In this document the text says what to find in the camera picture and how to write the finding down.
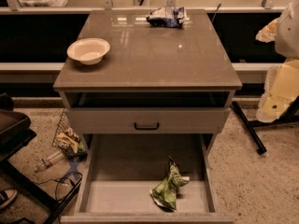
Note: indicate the green jalapeno chip bag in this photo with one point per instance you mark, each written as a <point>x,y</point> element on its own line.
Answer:
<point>165,193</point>

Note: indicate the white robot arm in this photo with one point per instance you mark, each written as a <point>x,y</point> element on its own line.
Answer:
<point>287,36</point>

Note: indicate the closed drawer with black handle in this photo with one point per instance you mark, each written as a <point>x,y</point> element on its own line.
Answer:
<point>147,120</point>

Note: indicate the clear plastic bottle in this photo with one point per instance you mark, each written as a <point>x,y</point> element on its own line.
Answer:
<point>46,163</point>

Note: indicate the wire rack on floor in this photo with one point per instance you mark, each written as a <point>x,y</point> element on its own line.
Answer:
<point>62,125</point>

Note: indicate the chip bag on floor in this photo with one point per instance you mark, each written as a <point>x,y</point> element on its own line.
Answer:
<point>69,142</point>

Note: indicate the grey drawer cabinet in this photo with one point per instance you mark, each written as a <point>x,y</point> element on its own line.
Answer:
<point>151,67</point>

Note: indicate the black metal stand base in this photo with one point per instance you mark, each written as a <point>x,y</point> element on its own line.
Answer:
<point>290,116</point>

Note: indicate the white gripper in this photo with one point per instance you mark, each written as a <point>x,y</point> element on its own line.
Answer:
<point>288,34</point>

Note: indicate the black sneaker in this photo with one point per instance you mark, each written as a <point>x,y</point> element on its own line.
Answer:
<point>7,196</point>

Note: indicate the blue white chip bag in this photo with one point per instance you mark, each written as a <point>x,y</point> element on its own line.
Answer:
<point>170,17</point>

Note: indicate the white bowl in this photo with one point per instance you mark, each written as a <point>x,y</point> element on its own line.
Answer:
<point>88,51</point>

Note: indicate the open bottom drawer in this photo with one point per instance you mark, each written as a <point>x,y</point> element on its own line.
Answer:
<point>122,169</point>

